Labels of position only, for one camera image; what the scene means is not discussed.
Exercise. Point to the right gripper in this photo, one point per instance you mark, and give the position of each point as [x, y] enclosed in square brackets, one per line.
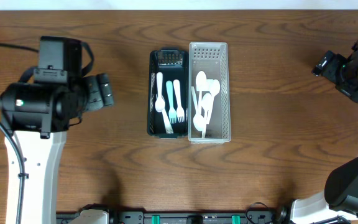
[340, 61]

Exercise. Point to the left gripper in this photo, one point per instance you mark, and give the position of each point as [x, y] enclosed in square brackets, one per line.
[95, 93]

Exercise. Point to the cream short spoon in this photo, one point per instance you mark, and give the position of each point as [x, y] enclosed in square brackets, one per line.
[160, 103]

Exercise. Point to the mint green fork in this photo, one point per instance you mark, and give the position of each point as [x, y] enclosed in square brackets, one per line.
[172, 114]

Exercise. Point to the white fork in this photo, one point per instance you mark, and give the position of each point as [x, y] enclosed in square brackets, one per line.
[168, 126]

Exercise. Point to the cream fork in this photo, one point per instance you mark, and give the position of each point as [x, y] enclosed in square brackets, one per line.
[180, 110]

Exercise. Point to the white spoon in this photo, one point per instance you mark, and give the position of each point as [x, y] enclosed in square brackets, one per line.
[206, 105]
[200, 86]
[198, 119]

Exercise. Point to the white spoon crossed top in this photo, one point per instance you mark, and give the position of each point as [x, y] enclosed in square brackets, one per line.
[214, 89]

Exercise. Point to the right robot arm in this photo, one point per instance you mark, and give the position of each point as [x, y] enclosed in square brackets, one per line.
[338, 202]

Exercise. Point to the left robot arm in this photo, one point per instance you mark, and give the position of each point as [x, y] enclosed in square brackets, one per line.
[36, 117]

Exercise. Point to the black plastic basket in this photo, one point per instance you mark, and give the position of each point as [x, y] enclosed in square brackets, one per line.
[173, 63]

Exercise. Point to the clear plastic basket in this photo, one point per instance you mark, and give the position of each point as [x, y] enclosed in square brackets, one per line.
[212, 58]

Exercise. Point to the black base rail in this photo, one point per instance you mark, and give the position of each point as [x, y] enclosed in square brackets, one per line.
[256, 213]

